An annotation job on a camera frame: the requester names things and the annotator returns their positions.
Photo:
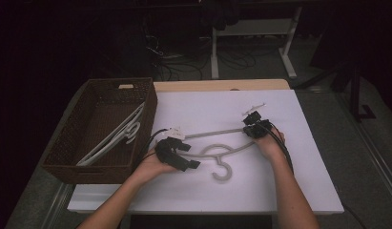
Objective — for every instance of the white table frame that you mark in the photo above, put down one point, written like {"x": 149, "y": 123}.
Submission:
{"x": 215, "y": 54}

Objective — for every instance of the dark cloth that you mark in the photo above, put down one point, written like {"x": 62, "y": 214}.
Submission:
{"x": 220, "y": 14}

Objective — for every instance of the black floor stand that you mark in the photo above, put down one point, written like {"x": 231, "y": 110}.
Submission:
{"x": 354, "y": 95}

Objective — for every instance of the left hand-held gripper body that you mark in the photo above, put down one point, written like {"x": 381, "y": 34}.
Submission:
{"x": 166, "y": 151}

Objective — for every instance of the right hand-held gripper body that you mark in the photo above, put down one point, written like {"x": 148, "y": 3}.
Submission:
{"x": 265, "y": 129}

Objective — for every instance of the grey plastic hanger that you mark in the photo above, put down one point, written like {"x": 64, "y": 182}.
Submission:
{"x": 120, "y": 126}
{"x": 101, "y": 152}
{"x": 216, "y": 132}

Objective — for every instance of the person's left hand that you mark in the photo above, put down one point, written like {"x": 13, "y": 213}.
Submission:
{"x": 152, "y": 168}

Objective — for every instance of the white board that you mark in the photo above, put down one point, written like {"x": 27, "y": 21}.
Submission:
{"x": 200, "y": 108}

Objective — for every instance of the brown woven basket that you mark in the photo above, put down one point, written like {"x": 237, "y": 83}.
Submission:
{"x": 98, "y": 95}

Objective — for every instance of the person's right hand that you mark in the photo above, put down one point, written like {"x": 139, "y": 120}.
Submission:
{"x": 271, "y": 148}

